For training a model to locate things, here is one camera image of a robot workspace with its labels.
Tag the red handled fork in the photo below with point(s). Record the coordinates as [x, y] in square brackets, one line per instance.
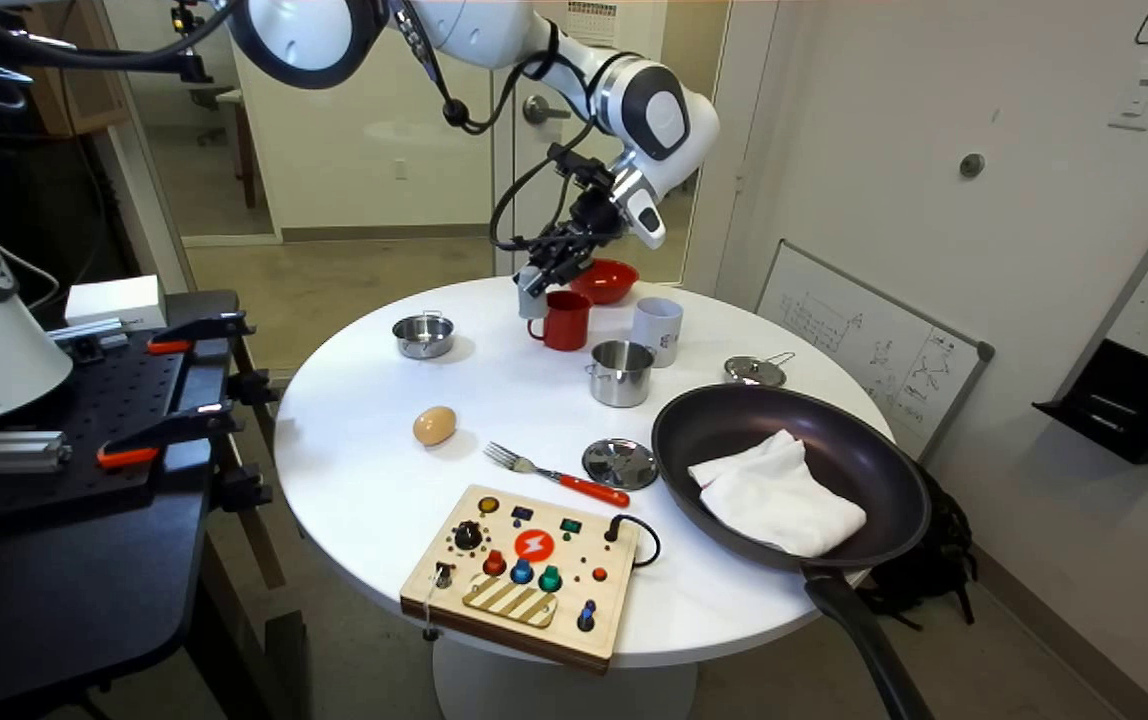
[512, 461]

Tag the red enamel mug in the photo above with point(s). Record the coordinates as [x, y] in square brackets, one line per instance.
[565, 320]

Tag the brown egg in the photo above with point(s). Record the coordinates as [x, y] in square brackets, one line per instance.
[432, 426]

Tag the black wall tray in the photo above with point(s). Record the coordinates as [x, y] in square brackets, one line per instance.
[1111, 403]

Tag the wooden button board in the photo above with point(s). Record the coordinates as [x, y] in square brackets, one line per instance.
[535, 577]

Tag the white cloth in pan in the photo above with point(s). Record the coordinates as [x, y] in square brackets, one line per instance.
[772, 496]

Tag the leaning whiteboard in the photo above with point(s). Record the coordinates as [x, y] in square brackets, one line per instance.
[915, 365]

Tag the red bowl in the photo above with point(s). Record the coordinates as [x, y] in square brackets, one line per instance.
[604, 281]

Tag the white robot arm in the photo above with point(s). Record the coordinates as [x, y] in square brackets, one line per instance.
[662, 127]

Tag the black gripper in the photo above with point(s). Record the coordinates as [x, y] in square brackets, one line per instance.
[563, 250]

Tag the black frying pan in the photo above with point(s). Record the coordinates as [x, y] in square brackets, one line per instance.
[850, 458]

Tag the near silver pot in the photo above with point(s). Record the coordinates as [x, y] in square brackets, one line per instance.
[427, 333]

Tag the lower orange handled clamp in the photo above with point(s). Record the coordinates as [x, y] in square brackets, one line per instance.
[144, 444]

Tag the far silver pot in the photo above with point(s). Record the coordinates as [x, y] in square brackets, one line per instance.
[619, 374]

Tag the silver pot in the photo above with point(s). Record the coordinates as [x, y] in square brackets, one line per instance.
[427, 333]
[619, 374]

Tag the small metal strainer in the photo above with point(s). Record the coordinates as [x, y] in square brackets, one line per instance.
[757, 371]

